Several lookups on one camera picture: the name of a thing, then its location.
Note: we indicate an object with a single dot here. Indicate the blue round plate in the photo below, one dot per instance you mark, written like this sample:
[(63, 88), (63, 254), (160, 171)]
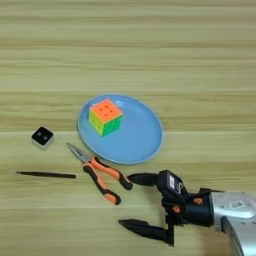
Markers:
[(140, 133)]

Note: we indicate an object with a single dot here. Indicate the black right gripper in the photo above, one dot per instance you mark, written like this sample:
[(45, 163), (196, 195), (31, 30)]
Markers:
[(196, 210)]

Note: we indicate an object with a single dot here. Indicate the orange black needle-nose pliers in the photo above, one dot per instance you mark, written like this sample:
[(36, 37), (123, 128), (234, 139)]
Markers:
[(100, 176)]

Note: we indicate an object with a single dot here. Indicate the small black white cube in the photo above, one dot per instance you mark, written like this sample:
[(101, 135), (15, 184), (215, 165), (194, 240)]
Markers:
[(42, 136)]

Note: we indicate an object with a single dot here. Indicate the colourful puzzle cube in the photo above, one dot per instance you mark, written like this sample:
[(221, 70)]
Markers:
[(106, 111)]

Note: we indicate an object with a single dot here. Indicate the small black box white label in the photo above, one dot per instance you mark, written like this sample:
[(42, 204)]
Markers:
[(170, 183)]

